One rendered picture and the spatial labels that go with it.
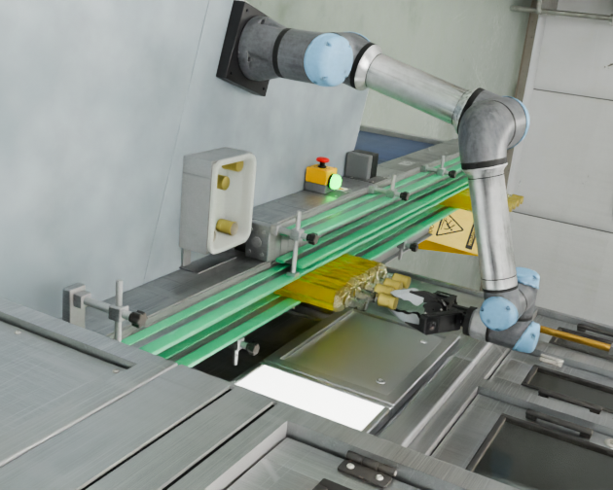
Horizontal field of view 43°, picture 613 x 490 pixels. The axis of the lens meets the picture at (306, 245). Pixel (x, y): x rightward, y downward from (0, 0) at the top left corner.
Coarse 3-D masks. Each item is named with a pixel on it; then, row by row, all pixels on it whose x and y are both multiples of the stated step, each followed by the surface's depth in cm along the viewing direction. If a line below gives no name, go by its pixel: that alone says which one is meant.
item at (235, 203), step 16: (224, 160) 176; (240, 160) 183; (240, 176) 191; (224, 192) 193; (240, 192) 192; (224, 208) 194; (240, 208) 193; (240, 224) 194; (208, 240) 180; (224, 240) 189; (240, 240) 191
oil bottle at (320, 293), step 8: (296, 280) 197; (304, 280) 197; (312, 280) 198; (320, 280) 198; (280, 288) 200; (288, 288) 199; (296, 288) 198; (304, 288) 196; (312, 288) 195; (320, 288) 194; (328, 288) 194; (336, 288) 194; (344, 288) 195; (288, 296) 199; (296, 296) 198; (304, 296) 197; (312, 296) 196; (320, 296) 195; (328, 296) 193; (336, 296) 192; (344, 296) 193; (312, 304) 197; (320, 304) 195; (328, 304) 194; (336, 304) 193; (344, 304) 193
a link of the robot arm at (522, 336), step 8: (512, 328) 180; (520, 328) 179; (528, 328) 179; (536, 328) 179; (488, 336) 183; (496, 336) 182; (504, 336) 181; (512, 336) 180; (520, 336) 179; (528, 336) 179; (536, 336) 181; (496, 344) 184; (504, 344) 182; (512, 344) 181; (520, 344) 180; (528, 344) 179; (528, 352) 181
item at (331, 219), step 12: (456, 168) 296; (408, 180) 268; (420, 180) 272; (432, 180) 272; (348, 204) 229; (360, 204) 232; (372, 204) 232; (384, 204) 237; (324, 216) 214; (336, 216) 217; (348, 216) 217; (312, 228) 202; (324, 228) 203
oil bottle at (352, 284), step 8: (312, 272) 202; (320, 272) 202; (328, 272) 203; (336, 272) 203; (328, 280) 199; (336, 280) 198; (344, 280) 199; (352, 280) 199; (352, 288) 197; (352, 296) 198
